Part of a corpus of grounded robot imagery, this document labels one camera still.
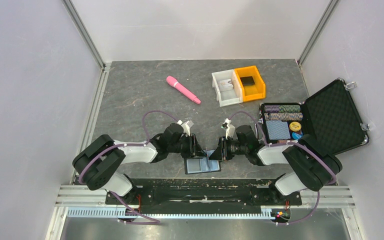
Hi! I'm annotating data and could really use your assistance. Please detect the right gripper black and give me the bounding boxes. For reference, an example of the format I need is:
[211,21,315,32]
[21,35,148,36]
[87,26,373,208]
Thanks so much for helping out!
[209,136,248,161]

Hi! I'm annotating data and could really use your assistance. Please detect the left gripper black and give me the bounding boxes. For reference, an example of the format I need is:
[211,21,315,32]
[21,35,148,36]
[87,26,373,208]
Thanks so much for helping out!
[168,133,208,160]

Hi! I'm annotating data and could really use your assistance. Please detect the black leather card holder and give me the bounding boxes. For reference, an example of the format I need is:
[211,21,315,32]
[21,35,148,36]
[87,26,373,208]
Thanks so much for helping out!
[184,150,221,175]

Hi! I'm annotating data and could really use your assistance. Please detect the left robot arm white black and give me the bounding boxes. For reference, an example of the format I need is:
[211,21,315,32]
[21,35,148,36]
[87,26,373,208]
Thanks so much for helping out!
[72,121,207,204]

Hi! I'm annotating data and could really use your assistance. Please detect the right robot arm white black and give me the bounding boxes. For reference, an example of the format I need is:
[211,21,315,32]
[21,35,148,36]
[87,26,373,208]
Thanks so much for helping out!
[209,125,343,204]

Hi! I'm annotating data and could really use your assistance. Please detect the blue playing card deck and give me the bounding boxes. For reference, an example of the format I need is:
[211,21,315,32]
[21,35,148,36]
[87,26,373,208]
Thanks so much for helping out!
[266,120,291,140]

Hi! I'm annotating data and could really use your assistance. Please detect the card in white bin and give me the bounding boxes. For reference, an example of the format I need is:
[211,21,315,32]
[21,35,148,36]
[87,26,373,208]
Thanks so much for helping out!
[217,79,234,92]

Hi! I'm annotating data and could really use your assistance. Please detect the poker chip row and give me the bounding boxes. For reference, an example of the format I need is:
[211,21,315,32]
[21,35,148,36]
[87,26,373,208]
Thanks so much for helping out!
[264,112,304,121]
[264,105,301,113]

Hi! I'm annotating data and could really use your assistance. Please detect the white plastic bin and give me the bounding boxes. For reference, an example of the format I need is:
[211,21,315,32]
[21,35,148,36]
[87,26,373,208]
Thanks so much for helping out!
[211,69,243,107]

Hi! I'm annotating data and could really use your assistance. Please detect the top poker chip row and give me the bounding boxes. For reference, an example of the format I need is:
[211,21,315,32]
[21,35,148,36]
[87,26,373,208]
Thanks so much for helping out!
[264,105,301,113]

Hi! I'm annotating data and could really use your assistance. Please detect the orange plastic bin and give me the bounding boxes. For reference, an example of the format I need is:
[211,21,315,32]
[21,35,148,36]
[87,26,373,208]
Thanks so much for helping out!
[234,65,266,102]

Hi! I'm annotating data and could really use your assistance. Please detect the pink wand massager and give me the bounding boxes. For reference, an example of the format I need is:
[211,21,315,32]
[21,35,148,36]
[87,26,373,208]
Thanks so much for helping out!
[166,76,201,105]

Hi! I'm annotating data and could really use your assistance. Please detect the black object in orange bin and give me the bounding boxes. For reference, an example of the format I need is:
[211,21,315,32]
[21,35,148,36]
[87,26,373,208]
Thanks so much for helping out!
[240,76,255,87]

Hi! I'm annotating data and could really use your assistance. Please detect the blue dealer chip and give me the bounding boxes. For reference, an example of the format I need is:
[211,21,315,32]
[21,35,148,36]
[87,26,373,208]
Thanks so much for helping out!
[291,132,303,140]

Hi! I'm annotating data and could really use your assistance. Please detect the yellow dealer chip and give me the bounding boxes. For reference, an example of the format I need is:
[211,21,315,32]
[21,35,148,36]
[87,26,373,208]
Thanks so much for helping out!
[289,121,302,132]

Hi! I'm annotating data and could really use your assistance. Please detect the black poker chip case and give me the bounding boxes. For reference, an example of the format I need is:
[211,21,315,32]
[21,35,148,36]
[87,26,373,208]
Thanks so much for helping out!
[259,78,370,155]

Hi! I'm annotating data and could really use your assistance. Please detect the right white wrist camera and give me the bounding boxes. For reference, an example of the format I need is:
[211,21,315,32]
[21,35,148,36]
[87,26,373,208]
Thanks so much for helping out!
[221,118,236,139]

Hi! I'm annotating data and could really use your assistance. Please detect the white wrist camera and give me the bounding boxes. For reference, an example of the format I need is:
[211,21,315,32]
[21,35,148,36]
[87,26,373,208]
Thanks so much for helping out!
[176,120,194,136]
[221,118,236,139]

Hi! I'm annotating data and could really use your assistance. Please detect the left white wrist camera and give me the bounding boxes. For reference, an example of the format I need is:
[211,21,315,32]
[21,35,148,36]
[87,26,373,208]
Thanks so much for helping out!
[176,120,194,136]

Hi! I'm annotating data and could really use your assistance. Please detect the white cable duct strip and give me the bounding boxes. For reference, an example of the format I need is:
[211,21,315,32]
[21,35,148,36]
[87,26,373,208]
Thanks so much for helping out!
[67,207,275,220]

